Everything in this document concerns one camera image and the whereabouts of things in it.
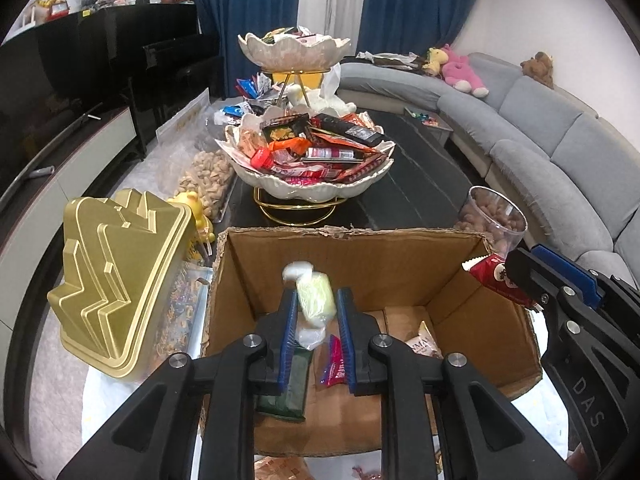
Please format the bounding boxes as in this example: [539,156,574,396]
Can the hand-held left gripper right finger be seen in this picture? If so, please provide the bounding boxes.
[335,287,578,480]

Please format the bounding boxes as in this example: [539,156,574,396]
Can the bag of pistachios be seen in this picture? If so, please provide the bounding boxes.
[176,149,237,221]

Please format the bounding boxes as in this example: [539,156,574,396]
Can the yellow plush toy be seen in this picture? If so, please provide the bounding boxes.
[422,46,448,77]

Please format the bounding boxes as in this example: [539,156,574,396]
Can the light blue tablecloth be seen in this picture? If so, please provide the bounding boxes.
[80,260,581,480]

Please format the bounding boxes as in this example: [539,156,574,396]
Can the blue curtain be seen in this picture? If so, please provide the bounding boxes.
[360,0,493,58]
[185,0,306,98]

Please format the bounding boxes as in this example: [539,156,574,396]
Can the black television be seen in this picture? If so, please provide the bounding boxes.
[0,20,136,201]

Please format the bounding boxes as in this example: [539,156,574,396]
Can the gold ornament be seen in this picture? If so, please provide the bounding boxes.
[30,0,71,23]

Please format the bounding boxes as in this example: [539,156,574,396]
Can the large pile of snack packets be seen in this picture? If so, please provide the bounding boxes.
[227,110,393,183]

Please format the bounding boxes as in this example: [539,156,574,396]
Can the brown teddy bear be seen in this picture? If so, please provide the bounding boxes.
[520,51,555,90]

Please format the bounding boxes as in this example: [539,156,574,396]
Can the small heap of snacks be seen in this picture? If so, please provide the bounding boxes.
[260,26,331,43]

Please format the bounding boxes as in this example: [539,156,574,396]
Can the yellow bear figure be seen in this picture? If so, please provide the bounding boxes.
[167,190,216,263]

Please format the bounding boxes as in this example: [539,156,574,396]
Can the red and white snack packet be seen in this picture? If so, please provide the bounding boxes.
[461,254,538,308]

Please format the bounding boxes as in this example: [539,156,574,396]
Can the grey television cabinet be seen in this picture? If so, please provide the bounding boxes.
[0,105,146,341]

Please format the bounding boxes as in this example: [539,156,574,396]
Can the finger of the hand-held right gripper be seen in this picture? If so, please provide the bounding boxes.
[505,247,584,312]
[530,244,640,322]

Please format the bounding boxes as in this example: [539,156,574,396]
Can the person's right hand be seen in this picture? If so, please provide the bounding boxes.
[567,447,598,480]

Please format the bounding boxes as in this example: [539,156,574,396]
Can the black piano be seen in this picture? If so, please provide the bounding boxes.
[77,2,226,161]

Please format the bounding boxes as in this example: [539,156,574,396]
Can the gold tiered lid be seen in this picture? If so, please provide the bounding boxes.
[47,188,216,381]

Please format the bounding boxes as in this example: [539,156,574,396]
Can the grey toy bin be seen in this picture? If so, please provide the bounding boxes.
[404,107,455,146]

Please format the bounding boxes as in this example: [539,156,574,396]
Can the crumpled clothing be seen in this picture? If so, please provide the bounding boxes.
[356,51,426,68]

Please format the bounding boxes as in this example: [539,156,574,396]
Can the grey curved sofa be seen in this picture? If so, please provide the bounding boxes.
[337,52,640,293]

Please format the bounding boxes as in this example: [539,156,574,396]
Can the brown cardboard box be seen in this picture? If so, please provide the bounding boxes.
[199,226,543,458]

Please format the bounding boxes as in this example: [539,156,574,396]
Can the gold wire bowl stand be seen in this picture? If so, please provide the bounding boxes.
[254,62,348,226]

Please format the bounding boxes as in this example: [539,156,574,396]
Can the pink plush toy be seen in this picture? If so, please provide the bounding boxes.
[440,44,490,98]

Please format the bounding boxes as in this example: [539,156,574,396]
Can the large white scalloped bowl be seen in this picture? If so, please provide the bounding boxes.
[216,106,396,203]

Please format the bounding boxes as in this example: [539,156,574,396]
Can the loose packets behind stand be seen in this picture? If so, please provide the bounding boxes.
[215,72,286,126]

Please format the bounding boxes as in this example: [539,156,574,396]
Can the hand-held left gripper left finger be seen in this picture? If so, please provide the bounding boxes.
[55,287,301,480]

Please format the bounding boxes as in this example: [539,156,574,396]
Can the beige snack packet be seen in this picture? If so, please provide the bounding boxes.
[402,321,443,358]

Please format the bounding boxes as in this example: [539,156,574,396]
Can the clear jar of nuts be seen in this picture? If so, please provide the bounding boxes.
[455,186,528,256]

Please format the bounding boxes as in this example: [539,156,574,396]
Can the white plush toy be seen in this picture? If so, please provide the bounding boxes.
[285,62,358,118]

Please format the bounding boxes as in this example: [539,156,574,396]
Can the gold patterned snack packet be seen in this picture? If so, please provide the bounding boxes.
[252,455,311,480]

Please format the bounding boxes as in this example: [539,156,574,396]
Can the red candy packet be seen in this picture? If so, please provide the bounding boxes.
[314,335,351,388]

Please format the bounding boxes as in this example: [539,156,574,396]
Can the dark green snack packet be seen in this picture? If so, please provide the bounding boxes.
[256,347,315,422]

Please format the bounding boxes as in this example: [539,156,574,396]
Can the clear plastic bag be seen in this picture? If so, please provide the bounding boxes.
[155,105,241,186]

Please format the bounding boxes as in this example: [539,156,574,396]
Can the small white scalloped bowl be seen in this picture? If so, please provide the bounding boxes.
[237,32,352,72]

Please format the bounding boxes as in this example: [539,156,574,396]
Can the pale green candy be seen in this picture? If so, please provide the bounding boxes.
[282,260,337,351]

